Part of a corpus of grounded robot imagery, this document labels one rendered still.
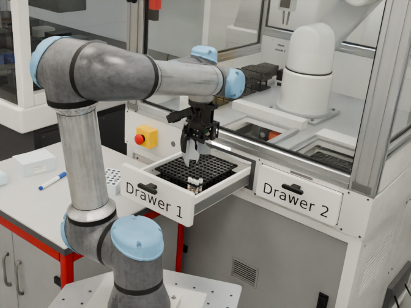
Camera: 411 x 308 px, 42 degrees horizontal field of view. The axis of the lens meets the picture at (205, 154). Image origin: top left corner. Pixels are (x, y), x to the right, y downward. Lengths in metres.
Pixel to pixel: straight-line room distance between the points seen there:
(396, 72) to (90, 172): 0.83
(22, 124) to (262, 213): 1.03
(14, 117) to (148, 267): 1.22
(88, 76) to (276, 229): 1.02
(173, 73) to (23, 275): 1.04
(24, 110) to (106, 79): 1.24
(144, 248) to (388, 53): 0.81
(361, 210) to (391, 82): 0.39
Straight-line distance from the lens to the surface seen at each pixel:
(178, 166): 1.78
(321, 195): 1.69
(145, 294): 1.27
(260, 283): 2.02
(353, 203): 1.68
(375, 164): 1.61
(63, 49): 1.12
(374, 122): 1.57
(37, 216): 1.79
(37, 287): 1.91
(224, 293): 1.46
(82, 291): 1.46
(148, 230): 1.23
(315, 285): 1.89
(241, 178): 1.80
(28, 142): 2.41
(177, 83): 1.18
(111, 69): 1.05
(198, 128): 1.55
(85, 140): 1.19
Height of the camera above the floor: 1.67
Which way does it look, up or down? 24 degrees down
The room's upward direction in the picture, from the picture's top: 5 degrees clockwise
